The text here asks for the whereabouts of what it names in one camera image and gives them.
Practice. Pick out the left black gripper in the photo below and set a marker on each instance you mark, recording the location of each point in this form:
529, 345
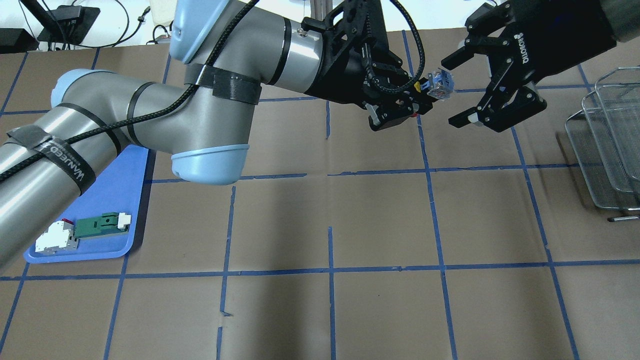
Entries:
334, 86

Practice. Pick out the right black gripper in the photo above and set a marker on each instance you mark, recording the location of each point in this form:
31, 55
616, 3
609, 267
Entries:
555, 42

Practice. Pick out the red emergency stop button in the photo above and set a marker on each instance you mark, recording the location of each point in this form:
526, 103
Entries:
443, 87

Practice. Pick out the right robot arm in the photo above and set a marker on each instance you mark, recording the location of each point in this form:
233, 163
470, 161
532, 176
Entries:
526, 41

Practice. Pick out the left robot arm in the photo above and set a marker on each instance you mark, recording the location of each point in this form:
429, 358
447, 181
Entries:
230, 49

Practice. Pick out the green terminal block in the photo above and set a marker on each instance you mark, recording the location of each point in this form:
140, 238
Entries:
107, 224

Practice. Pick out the black power adapter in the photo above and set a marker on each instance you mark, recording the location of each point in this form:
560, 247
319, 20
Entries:
67, 24

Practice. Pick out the white circuit breaker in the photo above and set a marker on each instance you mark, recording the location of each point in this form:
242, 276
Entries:
59, 236

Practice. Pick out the aluminium frame post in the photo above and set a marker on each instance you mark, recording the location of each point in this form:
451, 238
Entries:
320, 8

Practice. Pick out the wire mesh shelf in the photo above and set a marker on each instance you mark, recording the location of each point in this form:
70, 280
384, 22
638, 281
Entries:
604, 136

